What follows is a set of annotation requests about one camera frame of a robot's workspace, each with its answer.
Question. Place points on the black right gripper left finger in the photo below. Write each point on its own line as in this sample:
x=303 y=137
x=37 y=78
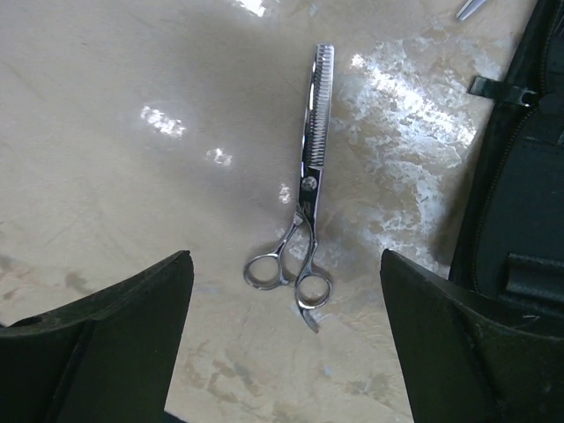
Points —
x=108 y=357

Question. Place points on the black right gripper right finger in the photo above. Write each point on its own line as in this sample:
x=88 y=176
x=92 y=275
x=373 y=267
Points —
x=467 y=358

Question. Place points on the black zip tool case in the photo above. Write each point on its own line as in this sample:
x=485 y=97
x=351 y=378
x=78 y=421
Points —
x=510 y=245

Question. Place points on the silver straight hair scissors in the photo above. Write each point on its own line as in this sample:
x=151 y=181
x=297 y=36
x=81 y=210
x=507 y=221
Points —
x=468 y=9

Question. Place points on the silver thinning scissors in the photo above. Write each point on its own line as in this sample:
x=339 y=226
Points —
x=313 y=152

